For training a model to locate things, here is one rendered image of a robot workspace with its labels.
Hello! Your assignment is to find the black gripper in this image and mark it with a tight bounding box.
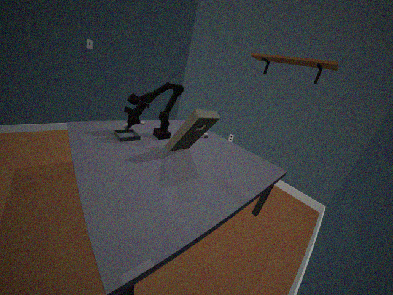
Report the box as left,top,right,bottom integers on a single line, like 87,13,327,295
127,107,142,128

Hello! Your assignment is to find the grey cylinder with slotted end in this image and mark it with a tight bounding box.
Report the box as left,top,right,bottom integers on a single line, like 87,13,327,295
123,123,131,131

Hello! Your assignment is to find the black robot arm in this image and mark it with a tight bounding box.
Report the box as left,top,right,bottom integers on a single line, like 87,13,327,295
124,82,184,132

